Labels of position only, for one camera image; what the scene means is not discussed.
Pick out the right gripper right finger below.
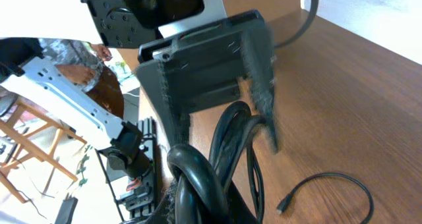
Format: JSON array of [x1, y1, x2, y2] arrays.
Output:
[[227, 182, 257, 224]]

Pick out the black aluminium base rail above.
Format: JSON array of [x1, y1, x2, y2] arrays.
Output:
[[95, 117, 166, 221]]

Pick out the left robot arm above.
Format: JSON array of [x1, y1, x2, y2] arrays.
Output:
[[1, 0, 277, 182]]

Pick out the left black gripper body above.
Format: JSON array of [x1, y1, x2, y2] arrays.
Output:
[[138, 10, 264, 113]]

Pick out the black usb cable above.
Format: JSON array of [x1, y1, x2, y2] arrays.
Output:
[[166, 100, 268, 224]]

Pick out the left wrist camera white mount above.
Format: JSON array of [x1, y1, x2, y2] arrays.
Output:
[[123, 0, 228, 39]]

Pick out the left camera black cable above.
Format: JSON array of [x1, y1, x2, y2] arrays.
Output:
[[273, 0, 320, 49]]

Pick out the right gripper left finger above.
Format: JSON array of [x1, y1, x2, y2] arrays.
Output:
[[123, 181, 177, 224]]

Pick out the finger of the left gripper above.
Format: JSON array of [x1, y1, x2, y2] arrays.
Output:
[[135, 61, 191, 148], [241, 21, 279, 154]]

